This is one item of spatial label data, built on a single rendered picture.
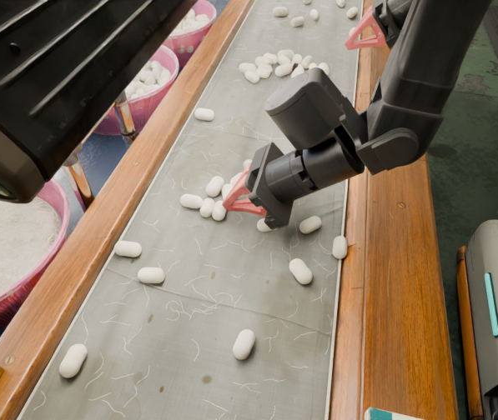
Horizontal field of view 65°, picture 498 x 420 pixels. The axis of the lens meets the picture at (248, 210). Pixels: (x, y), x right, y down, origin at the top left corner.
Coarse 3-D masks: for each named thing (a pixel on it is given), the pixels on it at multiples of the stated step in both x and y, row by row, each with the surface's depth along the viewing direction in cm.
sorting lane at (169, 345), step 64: (256, 0) 112; (320, 0) 112; (192, 128) 71; (256, 128) 71; (192, 192) 60; (320, 192) 60; (192, 256) 52; (256, 256) 52; (320, 256) 52; (128, 320) 46; (192, 320) 46; (256, 320) 46; (320, 320) 46; (64, 384) 41; (128, 384) 41; (192, 384) 41; (256, 384) 41; (320, 384) 41
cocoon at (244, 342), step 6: (246, 330) 43; (240, 336) 43; (246, 336) 43; (252, 336) 43; (240, 342) 42; (246, 342) 42; (252, 342) 43; (234, 348) 42; (240, 348) 42; (246, 348) 42; (234, 354) 42; (240, 354) 42; (246, 354) 42
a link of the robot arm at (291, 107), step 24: (312, 72) 40; (288, 96) 39; (312, 96) 39; (336, 96) 40; (288, 120) 40; (312, 120) 40; (336, 120) 40; (360, 120) 43; (312, 144) 41; (360, 144) 40; (384, 144) 38; (408, 144) 37; (384, 168) 40
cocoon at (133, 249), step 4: (116, 244) 51; (120, 244) 51; (124, 244) 51; (128, 244) 51; (132, 244) 51; (136, 244) 51; (116, 248) 51; (120, 248) 51; (124, 248) 51; (128, 248) 50; (132, 248) 50; (136, 248) 51; (140, 248) 51; (116, 252) 51; (120, 252) 51; (124, 252) 51; (128, 252) 51; (132, 252) 50; (136, 252) 51; (140, 252) 51; (128, 256) 51; (132, 256) 51; (136, 256) 51
